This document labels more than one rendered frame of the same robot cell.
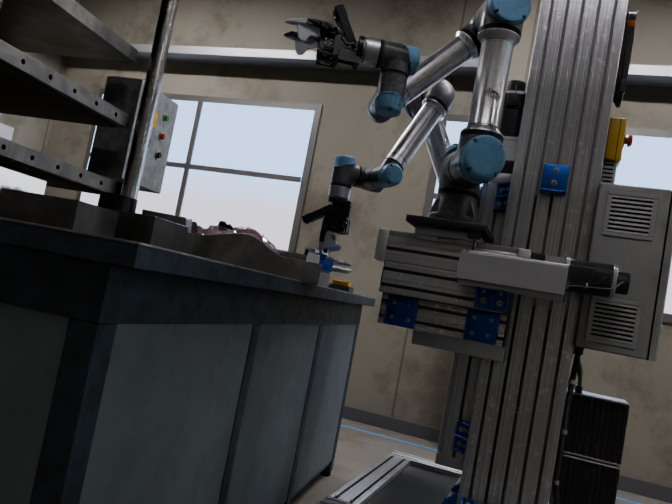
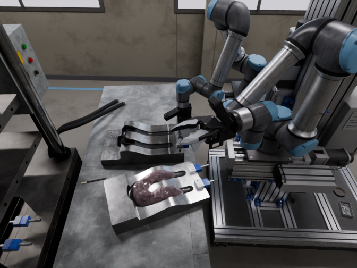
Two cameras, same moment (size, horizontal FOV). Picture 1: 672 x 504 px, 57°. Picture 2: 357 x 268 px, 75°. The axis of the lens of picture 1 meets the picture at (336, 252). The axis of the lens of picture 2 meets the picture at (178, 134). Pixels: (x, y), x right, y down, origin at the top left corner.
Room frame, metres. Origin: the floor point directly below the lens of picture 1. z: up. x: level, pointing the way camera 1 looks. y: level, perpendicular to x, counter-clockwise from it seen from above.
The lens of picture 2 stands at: (1.14, 0.38, 1.95)
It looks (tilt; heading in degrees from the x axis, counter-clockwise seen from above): 45 degrees down; 342
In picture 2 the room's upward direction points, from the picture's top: straight up
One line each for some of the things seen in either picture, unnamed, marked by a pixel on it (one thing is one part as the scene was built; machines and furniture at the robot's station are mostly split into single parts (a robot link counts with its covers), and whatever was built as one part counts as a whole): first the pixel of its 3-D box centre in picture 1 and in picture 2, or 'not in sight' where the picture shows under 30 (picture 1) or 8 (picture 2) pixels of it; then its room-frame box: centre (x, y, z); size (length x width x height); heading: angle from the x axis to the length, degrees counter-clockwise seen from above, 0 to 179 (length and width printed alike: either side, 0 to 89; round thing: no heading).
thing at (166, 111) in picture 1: (108, 263); (49, 136); (2.56, 0.91, 0.73); 0.30 x 0.22 x 1.47; 166
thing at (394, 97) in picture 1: (389, 95); (249, 132); (1.65, -0.06, 1.33); 0.11 x 0.08 x 0.11; 5
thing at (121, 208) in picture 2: (235, 249); (156, 191); (1.81, 0.29, 0.85); 0.50 x 0.26 x 0.11; 93
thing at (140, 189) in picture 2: (240, 235); (156, 185); (1.82, 0.28, 0.90); 0.26 x 0.18 x 0.08; 93
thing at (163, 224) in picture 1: (130, 230); not in sight; (1.39, 0.46, 0.83); 0.20 x 0.15 x 0.07; 76
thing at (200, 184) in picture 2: (328, 266); (206, 182); (1.78, 0.01, 0.85); 0.13 x 0.05 x 0.05; 93
